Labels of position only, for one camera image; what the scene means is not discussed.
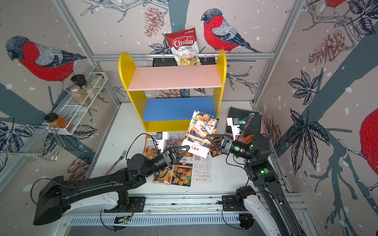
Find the dark green cloth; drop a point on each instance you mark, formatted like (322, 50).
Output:
(251, 119)

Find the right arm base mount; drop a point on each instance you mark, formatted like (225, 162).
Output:
(236, 202)

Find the metal wire hook rack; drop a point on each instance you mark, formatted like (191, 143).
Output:
(36, 142)

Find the silver fork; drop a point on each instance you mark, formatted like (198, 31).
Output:
(115, 164)

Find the orange marigold seed bag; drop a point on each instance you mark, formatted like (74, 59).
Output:
(214, 151)

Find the silver lid spice jar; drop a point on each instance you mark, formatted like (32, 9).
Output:
(79, 95)

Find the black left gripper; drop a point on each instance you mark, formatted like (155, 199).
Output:
(170, 157)

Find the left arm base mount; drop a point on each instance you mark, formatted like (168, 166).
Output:
(133, 203)

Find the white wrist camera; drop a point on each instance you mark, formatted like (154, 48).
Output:
(161, 137)
(234, 123)

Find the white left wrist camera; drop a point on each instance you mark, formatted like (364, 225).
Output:
(161, 137)

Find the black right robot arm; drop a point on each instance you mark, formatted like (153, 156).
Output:
(265, 200)

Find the yellow shelf unit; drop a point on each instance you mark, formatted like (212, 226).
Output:
(172, 114)

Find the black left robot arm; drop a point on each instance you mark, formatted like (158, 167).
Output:
(58, 195)

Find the orange spice jar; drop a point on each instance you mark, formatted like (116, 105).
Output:
(57, 121)

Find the white wire spice rack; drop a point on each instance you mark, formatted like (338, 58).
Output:
(73, 112)

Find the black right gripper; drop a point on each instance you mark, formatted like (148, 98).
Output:
(226, 143)

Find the pink handled spoon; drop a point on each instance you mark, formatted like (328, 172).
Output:
(251, 116)

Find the white orange seed bag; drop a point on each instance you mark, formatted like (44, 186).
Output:
(149, 142)

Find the pink tray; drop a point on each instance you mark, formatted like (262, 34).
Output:
(262, 124)

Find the pale spice jar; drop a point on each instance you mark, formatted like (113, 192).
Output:
(97, 81)

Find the white text seed bag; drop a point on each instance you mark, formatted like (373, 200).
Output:
(201, 172)

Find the dark marigold seed bag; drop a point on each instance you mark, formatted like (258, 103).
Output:
(182, 172)

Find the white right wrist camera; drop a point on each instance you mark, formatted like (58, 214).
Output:
(234, 123)

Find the black lid spice jar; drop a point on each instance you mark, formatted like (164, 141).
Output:
(79, 80)

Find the pink shop seed bag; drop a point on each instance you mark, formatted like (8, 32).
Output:
(163, 177)
(151, 152)

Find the orange bowl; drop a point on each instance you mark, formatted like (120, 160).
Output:
(249, 138)

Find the black wall holder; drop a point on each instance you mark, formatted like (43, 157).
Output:
(159, 62)

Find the red Chuba chips bag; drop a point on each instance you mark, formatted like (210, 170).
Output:
(184, 47)

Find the purple flower seed bag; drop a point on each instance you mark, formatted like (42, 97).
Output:
(173, 141)

